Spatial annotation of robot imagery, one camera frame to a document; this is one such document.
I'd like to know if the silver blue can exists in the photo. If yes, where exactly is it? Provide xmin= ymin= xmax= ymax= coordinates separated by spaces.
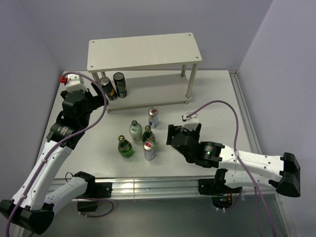
xmin=148 ymin=107 xmax=158 ymax=128

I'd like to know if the green bottle red label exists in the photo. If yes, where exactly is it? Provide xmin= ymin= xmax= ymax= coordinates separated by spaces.
xmin=142 ymin=125 xmax=156 ymax=144

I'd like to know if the silver can red tab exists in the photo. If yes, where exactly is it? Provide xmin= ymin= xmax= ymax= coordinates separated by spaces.
xmin=143 ymin=141 xmax=155 ymax=160

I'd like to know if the clear glass bottle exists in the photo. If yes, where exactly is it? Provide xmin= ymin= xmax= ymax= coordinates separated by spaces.
xmin=129 ymin=120 xmax=143 ymax=143

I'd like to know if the green bottle yellow label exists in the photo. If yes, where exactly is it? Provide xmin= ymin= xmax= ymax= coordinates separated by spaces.
xmin=118 ymin=135 xmax=134 ymax=158

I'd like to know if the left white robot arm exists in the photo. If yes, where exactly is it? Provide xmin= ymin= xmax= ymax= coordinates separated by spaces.
xmin=0 ymin=81 xmax=107 ymax=236

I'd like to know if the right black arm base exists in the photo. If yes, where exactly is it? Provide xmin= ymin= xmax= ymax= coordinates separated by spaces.
xmin=198 ymin=179 xmax=242 ymax=213

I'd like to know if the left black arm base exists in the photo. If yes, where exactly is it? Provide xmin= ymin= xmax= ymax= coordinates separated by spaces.
xmin=77 ymin=182 xmax=112 ymax=213

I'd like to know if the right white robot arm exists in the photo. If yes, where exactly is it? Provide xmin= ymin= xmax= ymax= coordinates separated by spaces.
xmin=166 ymin=123 xmax=301 ymax=198

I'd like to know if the beige two-tier shelf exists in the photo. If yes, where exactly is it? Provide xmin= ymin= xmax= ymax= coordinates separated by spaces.
xmin=87 ymin=33 xmax=202 ymax=113

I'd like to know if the black yellow can left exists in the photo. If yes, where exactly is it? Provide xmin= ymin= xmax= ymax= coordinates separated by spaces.
xmin=100 ymin=77 xmax=118 ymax=101

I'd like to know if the black green can right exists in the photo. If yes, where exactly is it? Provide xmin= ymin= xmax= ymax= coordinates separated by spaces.
xmin=113 ymin=72 xmax=127 ymax=98

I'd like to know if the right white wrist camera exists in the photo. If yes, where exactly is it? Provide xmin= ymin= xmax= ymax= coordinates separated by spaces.
xmin=182 ymin=112 xmax=199 ymax=131

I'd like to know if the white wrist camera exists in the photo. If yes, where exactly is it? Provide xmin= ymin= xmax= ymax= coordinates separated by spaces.
xmin=182 ymin=112 xmax=199 ymax=131
xmin=60 ymin=74 xmax=87 ymax=92

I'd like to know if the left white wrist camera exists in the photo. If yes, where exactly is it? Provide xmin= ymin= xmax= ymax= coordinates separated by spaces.
xmin=60 ymin=74 xmax=87 ymax=92

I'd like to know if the aluminium side rail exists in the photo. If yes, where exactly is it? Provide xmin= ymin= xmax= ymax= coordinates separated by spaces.
xmin=228 ymin=70 xmax=262 ymax=154

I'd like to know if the aluminium front rail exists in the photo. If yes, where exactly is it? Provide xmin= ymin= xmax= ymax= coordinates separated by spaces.
xmin=49 ymin=176 xmax=282 ymax=200

